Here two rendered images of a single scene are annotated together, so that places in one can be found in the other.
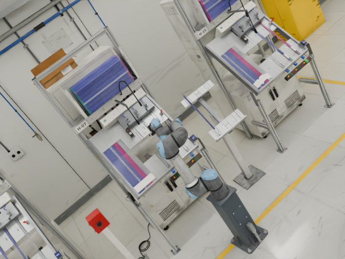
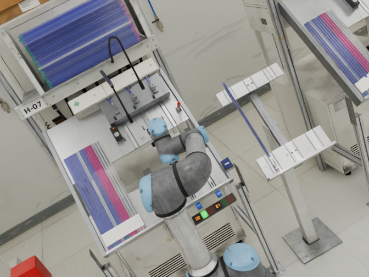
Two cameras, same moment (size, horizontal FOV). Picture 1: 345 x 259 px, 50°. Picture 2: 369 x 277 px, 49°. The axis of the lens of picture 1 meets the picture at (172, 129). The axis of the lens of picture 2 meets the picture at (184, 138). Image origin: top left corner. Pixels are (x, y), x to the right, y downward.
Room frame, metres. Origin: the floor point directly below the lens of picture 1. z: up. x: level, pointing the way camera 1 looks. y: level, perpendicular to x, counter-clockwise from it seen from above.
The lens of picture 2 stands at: (1.24, -0.16, 1.84)
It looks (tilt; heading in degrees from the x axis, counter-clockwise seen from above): 27 degrees down; 6
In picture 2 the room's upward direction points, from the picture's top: 26 degrees counter-clockwise
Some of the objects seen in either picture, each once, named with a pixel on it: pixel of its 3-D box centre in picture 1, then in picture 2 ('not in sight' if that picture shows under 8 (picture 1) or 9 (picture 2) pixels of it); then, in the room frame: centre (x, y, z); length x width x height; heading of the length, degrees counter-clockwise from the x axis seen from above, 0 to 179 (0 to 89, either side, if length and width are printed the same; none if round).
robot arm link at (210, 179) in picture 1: (210, 179); (242, 264); (2.30, -0.03, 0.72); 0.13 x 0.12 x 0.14; 90
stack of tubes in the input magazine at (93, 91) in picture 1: (102, 84); (81, 37); (3.24, 0.30, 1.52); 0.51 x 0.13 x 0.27; 105
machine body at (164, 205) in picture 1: (161, 179); (166, 210); (3.34, 0.39, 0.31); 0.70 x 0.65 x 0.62; 105
